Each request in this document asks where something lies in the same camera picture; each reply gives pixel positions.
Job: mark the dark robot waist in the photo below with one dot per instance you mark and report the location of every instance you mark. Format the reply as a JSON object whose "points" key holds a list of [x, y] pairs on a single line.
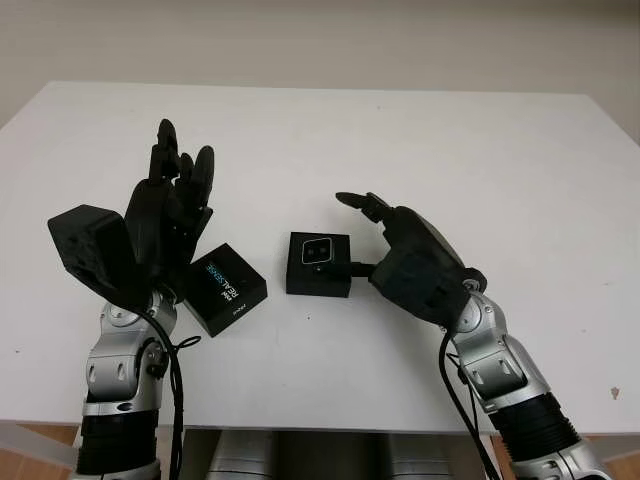
{"points": [[330, 460]]}

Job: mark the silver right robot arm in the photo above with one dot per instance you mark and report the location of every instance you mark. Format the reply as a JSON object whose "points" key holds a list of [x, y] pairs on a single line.
{"points": [[500, 360]]}

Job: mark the black box base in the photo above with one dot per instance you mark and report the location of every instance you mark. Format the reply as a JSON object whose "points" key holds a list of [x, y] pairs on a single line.
{"points": [[310, 287]]}

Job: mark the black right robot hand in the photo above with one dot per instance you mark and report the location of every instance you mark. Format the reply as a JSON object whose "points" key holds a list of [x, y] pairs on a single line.
{"points": [[420, 235]]}

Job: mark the silver left robot thigh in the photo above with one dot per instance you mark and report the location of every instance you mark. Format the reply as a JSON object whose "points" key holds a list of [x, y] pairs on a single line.
{"points": [[240, 460]]}

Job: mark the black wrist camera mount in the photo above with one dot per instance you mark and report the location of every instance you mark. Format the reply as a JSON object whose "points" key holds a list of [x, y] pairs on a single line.
{"points": [[420, 295], [80, 235]]}

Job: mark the silver robot thigh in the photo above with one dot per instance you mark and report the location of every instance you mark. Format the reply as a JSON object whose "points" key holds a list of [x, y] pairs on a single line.
{"points": [[240, 460], [415, 460]]}

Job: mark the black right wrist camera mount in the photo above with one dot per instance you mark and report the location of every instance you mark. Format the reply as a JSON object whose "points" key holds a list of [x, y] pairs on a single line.
{"points": [[420, 295]]}

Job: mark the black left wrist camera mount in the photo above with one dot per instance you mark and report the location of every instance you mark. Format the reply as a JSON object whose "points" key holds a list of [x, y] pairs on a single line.
{"points": [[80, 235]]}

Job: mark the small silver depth camera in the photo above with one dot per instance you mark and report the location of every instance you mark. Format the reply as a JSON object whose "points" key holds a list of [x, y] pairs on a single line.
{"points": [[317, 252]]}

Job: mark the black RealSense box lid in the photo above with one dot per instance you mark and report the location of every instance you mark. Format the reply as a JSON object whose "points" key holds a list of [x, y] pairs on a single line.
{"points": [[245, 285]]}

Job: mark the silver right robot thigh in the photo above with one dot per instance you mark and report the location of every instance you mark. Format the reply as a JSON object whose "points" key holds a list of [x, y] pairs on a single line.
{"points": [[415, 460]]}

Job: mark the white table leg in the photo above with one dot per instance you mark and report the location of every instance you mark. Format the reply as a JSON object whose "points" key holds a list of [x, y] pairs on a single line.
{"points": [[35, 440]]}

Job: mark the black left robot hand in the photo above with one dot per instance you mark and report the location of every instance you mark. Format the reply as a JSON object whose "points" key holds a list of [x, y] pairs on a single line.
{"points": [[152, 230]]}

